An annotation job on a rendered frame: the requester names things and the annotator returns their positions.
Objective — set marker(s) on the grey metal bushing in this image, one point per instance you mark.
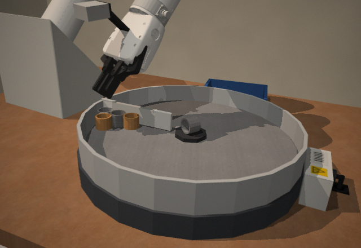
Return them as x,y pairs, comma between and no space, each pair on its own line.
190,124
117,118
104,110

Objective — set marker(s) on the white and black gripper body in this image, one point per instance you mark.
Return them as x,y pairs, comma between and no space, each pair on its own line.
145,30

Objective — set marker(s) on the bronze bushing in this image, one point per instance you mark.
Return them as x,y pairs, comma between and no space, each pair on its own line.
103,121
131,121

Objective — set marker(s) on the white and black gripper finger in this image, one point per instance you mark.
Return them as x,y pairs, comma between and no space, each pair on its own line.
108,66
119,74

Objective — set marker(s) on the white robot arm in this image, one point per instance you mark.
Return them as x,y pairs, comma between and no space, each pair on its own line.
69,15

